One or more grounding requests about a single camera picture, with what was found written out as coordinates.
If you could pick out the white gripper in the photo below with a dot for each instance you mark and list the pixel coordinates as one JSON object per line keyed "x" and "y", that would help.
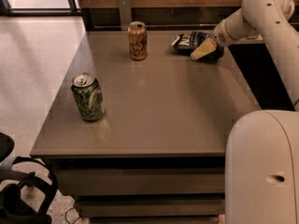
{"x": 222, "y": 34}

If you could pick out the blue chip bag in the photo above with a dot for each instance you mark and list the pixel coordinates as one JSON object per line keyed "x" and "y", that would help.
{"x": 187, "y": 42}

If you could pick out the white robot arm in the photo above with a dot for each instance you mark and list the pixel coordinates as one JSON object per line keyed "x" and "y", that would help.
{"x": 262, "y": 154}

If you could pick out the orange soda can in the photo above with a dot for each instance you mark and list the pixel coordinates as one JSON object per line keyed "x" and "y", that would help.
{"x": 137, "y": 38}

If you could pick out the green soda can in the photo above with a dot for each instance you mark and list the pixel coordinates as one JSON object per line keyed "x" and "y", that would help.
{"x": 88, "y": 96}

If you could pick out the grey drawer cabinet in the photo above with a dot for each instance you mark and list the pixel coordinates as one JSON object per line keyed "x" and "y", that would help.
{"x": 158, "y": 153}

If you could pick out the left metal wall bracket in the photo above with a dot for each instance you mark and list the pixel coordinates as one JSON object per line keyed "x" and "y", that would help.
{"x": 125, "y": 12}

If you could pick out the black window frame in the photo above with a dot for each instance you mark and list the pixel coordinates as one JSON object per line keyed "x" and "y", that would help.
{"x": 39, "y": 7}

